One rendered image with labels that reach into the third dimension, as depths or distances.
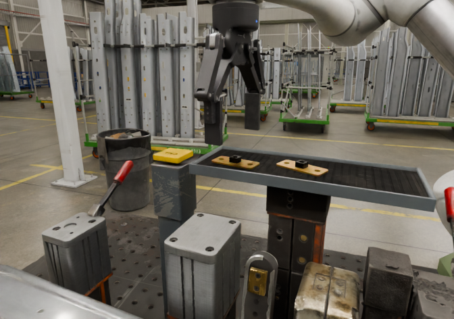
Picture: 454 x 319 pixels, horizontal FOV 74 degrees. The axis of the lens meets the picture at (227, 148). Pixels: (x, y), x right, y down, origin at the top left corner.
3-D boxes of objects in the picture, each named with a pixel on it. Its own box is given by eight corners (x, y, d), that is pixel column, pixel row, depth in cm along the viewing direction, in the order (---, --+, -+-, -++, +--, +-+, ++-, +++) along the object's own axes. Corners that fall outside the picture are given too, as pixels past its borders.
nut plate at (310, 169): (275, 165, 54) (275, 159, 54) (286, 161, 57) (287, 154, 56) (318, 177, 49) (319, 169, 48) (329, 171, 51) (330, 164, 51)
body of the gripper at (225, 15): (229, 11, 54) (229, 65, 56) (200, 3, 47) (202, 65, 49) (268, 7, 50) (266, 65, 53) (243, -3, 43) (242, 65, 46)
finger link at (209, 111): (215, 89, 46) (204, 90, 43) (216, 122, 47) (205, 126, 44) (207, 89, 46) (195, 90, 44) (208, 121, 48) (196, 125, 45)
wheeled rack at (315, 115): (328, 134, 603) (336, 40, 557) (278, 131, 633) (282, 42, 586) (328, 119, 779) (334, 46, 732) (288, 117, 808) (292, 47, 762)
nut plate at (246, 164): (210, 161, 56) (210, 155, 56) (221, 157, 59) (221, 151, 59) (250, 169, 52) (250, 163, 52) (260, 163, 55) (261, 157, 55)
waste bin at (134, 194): (90, 211, 287) (80, 136, 268) (125, 190, 336) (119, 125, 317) (135, 219, 272) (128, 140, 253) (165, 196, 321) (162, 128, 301)
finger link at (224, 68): (245, 47, 49) (242, 40, 48) (221, 104, 45) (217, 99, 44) (224, 48, 51) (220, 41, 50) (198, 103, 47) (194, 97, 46)
